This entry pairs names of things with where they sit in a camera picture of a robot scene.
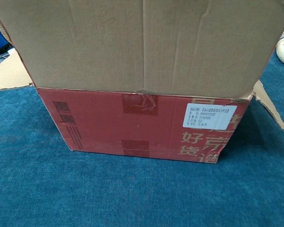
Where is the red cardboard shipping box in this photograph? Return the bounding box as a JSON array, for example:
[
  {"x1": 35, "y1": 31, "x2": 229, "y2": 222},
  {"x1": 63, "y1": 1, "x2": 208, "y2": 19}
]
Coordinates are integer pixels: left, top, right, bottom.
[{"x1": 0, "y1": 0, "x2": 284, "y2": 164}]

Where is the dark blue carpeted table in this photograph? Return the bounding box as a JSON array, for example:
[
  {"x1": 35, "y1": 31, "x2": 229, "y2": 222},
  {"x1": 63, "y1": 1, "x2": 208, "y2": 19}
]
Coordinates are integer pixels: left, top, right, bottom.
[{"x1": 0, "y1": 47, "x2": 284, "y2": 227}]

